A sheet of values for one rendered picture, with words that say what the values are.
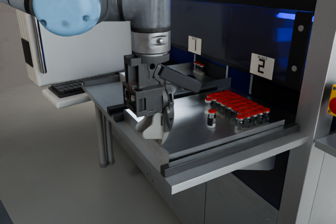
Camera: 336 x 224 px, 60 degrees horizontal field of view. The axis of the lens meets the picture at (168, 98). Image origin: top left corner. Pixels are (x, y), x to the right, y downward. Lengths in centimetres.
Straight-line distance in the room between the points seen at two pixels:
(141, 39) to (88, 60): 96
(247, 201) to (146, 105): 64
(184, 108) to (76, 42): 72
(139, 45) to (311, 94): 45
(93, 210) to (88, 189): 20
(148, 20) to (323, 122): 51
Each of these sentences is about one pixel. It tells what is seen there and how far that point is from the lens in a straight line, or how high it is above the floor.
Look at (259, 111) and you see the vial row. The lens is 80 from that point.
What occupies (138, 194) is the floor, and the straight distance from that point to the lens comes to 194.
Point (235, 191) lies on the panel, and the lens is 113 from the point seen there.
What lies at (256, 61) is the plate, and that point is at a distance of 89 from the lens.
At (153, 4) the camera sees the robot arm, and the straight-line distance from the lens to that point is 52.
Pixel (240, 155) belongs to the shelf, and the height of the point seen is 88.
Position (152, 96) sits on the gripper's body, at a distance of 56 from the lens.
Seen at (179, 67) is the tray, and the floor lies 90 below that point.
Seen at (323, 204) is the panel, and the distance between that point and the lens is 104.
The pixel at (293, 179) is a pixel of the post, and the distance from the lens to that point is 91.
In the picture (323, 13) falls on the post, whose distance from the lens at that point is 76.
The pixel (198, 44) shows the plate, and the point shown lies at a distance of 111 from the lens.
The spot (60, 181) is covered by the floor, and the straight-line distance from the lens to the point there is 215.
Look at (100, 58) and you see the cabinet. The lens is 150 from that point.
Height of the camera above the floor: 124
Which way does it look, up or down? 22 degrees down
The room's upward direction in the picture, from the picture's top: straight up
